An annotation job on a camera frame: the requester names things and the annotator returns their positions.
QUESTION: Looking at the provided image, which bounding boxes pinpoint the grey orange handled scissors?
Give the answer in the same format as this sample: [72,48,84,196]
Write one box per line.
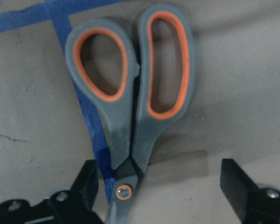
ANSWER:
[65,4,195,224]

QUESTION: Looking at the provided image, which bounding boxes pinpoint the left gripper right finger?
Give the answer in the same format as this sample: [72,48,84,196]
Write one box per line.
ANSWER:
[220,158,280,224]

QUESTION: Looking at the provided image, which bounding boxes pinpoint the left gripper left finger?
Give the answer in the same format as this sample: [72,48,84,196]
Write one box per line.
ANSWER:
[0,160,102,224]

